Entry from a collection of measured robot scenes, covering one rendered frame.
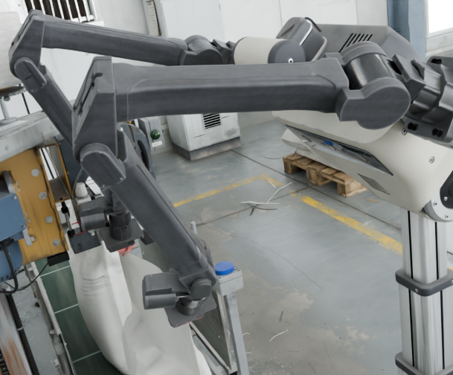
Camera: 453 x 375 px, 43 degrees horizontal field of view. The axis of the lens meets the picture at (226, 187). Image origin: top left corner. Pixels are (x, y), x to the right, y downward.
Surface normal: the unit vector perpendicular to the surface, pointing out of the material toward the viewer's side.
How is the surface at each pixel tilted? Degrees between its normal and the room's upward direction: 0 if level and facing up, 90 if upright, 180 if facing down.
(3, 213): 90
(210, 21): 90
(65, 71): 90
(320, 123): 40
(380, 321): 0
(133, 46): 101
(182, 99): 115
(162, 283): 29
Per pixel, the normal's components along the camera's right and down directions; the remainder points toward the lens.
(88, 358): -0.16, -0.92
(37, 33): 0.33, 0.52
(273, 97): 0.20, 0.70
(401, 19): -0.89, 0.29
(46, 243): 0.43, 0.26
